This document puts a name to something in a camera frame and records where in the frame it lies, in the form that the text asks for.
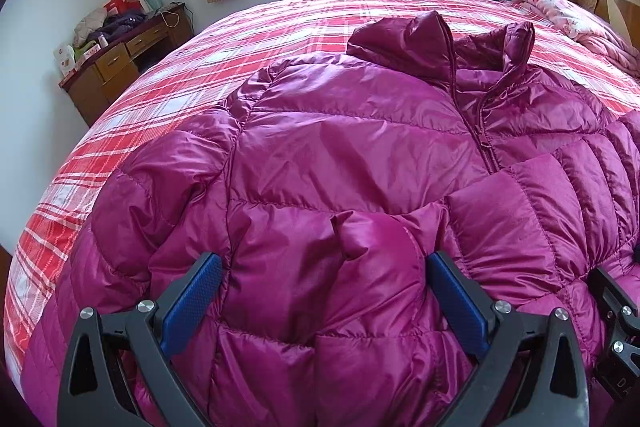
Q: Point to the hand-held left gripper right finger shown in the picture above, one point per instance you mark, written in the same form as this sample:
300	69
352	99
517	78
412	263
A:
457	302

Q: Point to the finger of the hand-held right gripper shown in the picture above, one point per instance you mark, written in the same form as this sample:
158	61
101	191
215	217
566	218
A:
612	294

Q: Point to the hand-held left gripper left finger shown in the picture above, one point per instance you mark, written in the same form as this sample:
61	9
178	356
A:
192	302

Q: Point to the magenta puffer jacket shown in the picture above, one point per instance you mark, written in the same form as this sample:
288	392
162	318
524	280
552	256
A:
350	147

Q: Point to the red plaid bed sheet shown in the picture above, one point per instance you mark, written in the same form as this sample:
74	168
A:
200	72

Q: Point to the wooden desk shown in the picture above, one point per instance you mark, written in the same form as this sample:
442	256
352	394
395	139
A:
115	67

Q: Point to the green box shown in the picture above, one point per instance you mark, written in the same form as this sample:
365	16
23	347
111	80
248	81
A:
86	53

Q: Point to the pink floral quilt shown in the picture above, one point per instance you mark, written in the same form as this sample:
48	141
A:
575	17

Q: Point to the dark purple cloth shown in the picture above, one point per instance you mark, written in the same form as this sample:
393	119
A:
122	24

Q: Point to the wooden headboard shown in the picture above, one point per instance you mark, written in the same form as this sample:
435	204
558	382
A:
620	2

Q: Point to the beige cloth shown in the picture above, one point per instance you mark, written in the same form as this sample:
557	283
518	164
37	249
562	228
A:
85	29

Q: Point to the pale green bag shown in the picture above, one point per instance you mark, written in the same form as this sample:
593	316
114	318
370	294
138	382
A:
152	2

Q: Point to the white paper bag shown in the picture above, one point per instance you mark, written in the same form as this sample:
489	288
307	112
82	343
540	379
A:
134	1

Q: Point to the red paper bag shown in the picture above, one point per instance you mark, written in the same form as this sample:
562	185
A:
114	5

